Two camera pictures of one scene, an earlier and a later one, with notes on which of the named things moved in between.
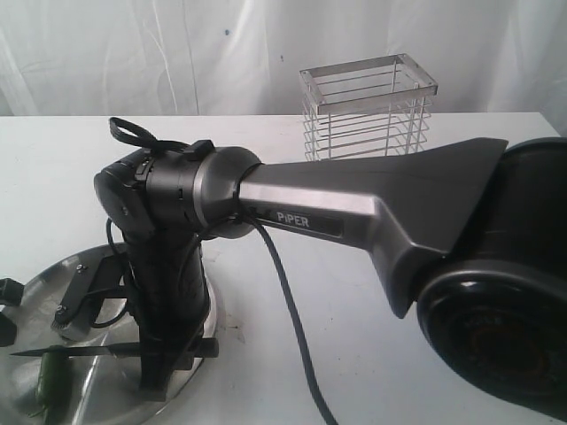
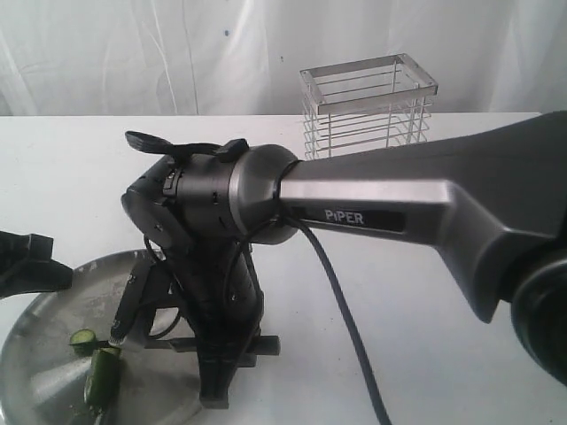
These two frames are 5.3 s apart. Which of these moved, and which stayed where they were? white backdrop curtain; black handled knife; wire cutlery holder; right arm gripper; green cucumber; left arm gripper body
Moved: right arm gripper; green cucumber; black handled knife; left arm gripper body
Stayed: white backdrop curtain; wire cutlery holder
